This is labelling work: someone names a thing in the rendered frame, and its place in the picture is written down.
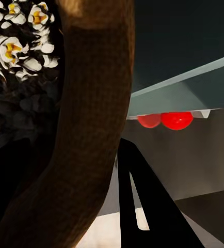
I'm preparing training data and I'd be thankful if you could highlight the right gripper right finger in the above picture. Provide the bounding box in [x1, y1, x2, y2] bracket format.
[117, 139, 204, 248]

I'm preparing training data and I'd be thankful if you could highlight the popcorn bag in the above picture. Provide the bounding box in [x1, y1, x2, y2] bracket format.
[0, 0, 135, 248]

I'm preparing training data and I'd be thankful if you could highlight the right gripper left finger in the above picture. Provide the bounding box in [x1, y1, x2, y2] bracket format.
[0, 138, 33, 221]

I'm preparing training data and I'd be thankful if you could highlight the microwave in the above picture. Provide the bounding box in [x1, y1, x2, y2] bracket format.
[128, 0, 224, 131]

